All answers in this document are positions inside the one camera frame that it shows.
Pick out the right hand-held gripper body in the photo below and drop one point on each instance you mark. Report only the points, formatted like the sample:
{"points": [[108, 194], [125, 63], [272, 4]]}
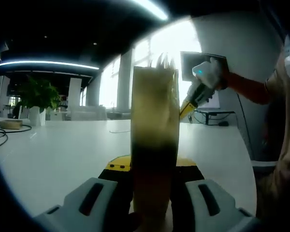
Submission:
{"points": [[211, 73]]}

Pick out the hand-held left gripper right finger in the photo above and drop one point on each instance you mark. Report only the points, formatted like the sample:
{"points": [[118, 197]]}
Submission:
{"points": [[207, 207]]}

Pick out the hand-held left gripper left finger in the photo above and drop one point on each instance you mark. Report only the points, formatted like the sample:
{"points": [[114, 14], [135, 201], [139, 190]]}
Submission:
{"points": [[87, 205]]}

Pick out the bundle of mask packets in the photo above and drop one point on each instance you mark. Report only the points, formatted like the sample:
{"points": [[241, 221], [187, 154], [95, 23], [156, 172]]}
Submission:
{"points": [[165, 61]]}

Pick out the gold mask box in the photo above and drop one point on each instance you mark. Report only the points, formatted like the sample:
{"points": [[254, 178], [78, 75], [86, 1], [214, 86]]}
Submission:
{"points": [[154, 108]]}

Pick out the translucent storage box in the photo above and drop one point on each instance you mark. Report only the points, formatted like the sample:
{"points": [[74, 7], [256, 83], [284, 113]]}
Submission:
{"points": [[87, 112]]}

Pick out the round tan box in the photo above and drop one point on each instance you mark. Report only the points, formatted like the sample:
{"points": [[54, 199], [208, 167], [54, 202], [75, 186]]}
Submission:
{"points": [[10, 124]]}

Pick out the person's left hand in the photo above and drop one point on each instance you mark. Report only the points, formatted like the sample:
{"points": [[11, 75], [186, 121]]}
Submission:
{"points": [[135, 222]]}

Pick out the black laptop stand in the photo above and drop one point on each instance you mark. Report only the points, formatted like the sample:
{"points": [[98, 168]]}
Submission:
{"points": [[215, 112]]}

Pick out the dark flat monitor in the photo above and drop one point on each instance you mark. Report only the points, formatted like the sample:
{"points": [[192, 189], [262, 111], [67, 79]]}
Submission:
{"points": [[188, 60]]}

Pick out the black computer mouse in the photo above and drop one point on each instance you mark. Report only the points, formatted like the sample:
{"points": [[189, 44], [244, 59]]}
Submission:
{"points": [[223, 124]]}

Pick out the white table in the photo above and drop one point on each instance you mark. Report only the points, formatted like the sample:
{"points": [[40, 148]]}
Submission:
{"points": [[62, 157]]}

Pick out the white office chair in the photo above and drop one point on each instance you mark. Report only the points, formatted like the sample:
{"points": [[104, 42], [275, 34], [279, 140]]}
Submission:
{"points": [[264, 165]]}

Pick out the person's beige shirt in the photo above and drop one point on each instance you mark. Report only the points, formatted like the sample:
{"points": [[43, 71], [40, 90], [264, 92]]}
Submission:
{"points": [[285, 120]]}

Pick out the long ceiling light strip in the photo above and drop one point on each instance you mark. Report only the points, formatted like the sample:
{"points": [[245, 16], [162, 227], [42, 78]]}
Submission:
{"points": [[46, 63], [157, 9]]}

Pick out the small white stick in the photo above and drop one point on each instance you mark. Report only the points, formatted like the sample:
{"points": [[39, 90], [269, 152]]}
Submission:
{"points": [[33, 134]]}

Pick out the potted green plant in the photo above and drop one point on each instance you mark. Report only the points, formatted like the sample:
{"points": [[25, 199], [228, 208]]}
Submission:
{"points": [[38, 96]]}

